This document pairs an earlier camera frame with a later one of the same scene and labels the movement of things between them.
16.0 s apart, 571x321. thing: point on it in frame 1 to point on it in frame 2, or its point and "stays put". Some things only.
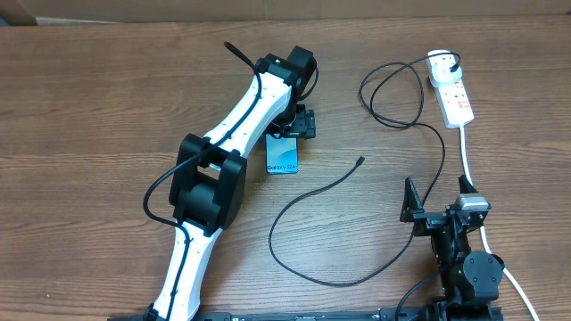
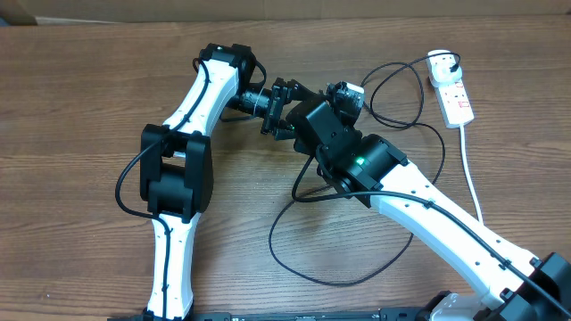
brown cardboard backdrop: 86,12 stays put
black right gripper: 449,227 to 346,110
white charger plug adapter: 439,68 stays put
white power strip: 455,108 stays put
